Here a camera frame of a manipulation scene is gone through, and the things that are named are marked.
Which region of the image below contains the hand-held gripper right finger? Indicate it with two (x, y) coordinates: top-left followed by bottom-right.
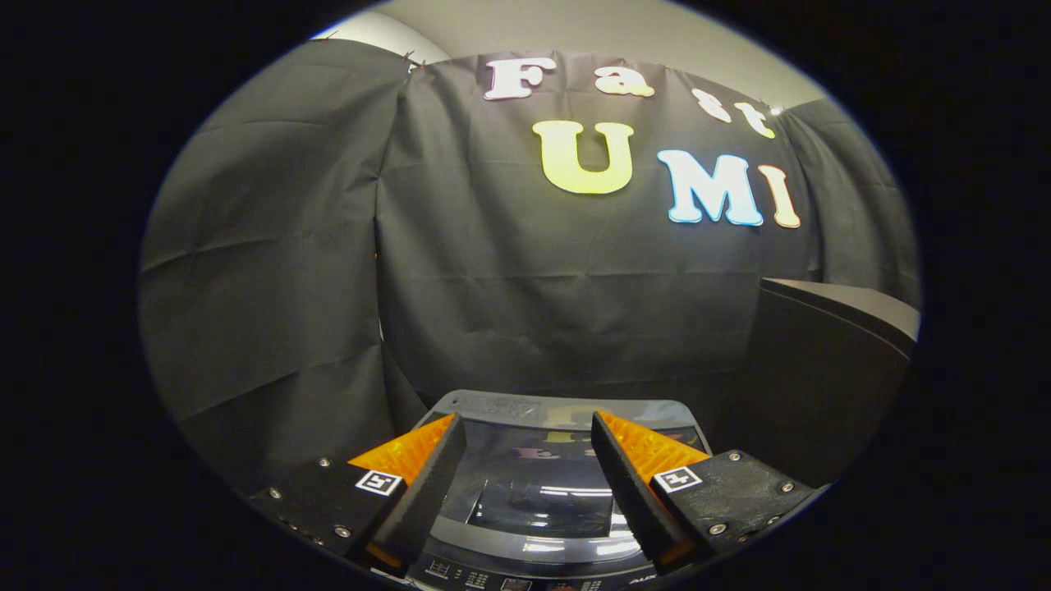
(590, 410), (819, 575)

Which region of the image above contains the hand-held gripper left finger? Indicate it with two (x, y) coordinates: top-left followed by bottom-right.
(246, 413), (469, 574)

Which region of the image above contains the grey washing machine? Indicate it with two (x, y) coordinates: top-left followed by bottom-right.
(406, 390), (715, 591)

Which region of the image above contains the grey cabinet with dark top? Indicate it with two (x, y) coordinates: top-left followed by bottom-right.
(721, 277), (920, 487)

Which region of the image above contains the black backdrop cloth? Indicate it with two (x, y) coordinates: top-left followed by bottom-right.
(138, 39), (922, 493)

